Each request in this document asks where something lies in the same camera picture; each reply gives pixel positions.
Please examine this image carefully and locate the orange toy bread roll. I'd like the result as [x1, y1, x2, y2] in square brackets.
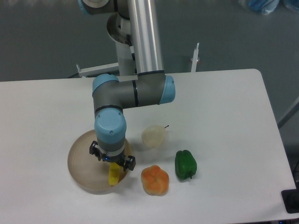
[141, 165, 169, 196]

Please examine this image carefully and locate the beige round plate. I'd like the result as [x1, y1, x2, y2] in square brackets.
[67, 130, 130, 195]

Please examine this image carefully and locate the black device at table edge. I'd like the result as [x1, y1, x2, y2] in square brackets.
[281, 189, 299, 214]

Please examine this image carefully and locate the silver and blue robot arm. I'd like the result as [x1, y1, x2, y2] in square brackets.
[78, 0, 175, 170]

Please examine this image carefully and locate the white metal bracket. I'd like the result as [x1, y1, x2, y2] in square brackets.
[191, 42, 199, 72]
[76, 63, 119, 77]

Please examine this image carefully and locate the white toy pear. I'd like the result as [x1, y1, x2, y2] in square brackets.
[141, 125, 169, 148]

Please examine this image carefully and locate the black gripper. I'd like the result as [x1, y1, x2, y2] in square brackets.
[89, 140, 136, 171]

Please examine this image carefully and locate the white metal bracket left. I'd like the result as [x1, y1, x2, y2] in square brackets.
[76, 63, 119, 77]

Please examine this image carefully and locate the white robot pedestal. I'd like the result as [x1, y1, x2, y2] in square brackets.
[107, 13, 136, 76]

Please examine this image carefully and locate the yellow toy banana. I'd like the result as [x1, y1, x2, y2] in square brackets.
[108, 163, 121, 186]

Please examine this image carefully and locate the white metal bracket right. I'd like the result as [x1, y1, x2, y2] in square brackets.
[191, 42, 199, 72]

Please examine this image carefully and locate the blue plastic bag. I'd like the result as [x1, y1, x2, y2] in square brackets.
[246, 0, 279, 15]

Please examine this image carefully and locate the green toy bell pepper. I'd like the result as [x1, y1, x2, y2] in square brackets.
[175, 150, 197, 180]

